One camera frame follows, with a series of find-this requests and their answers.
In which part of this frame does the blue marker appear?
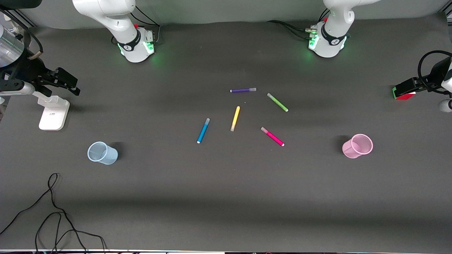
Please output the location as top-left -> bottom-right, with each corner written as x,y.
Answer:
196,117 -> 211,144

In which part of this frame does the white plastic stand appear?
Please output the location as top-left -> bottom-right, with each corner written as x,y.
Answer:
37,95 -> 70,131

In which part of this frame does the translucent blue cup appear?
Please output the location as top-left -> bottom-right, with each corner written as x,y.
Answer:
87,141 -> 119,165

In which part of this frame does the translucent pink cup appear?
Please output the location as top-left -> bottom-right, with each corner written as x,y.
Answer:
341,133 -> 374,159

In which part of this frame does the green marker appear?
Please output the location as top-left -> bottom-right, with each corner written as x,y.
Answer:
267,92 -> 289,113

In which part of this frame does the pink marker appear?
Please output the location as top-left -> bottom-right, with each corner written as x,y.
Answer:
260,127 -> 285,147

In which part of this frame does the yellow marker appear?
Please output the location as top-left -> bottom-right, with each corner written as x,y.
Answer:
230,105 -> 241,132

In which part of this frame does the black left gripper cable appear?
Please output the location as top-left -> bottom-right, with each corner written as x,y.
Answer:
417,50 -> 452,95

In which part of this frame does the aluminium frame rail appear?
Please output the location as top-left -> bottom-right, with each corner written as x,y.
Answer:
0,8 -> 37,29

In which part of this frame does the black right arm base cable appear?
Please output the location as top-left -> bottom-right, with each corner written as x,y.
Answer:
111,5 -> 162,46

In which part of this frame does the black arm base cable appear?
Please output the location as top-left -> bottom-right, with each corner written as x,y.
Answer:
266,8 -> 331,40
111,5 -> 162,46

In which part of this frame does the long thin black cable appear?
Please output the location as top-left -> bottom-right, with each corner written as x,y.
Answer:
0,173 -> 107,254

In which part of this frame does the black left arm base cable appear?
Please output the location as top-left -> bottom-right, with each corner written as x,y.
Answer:
266,8 -> 331,40

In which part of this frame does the looped thin black cable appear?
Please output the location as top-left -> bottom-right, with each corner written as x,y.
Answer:
34,212 -> 87,254

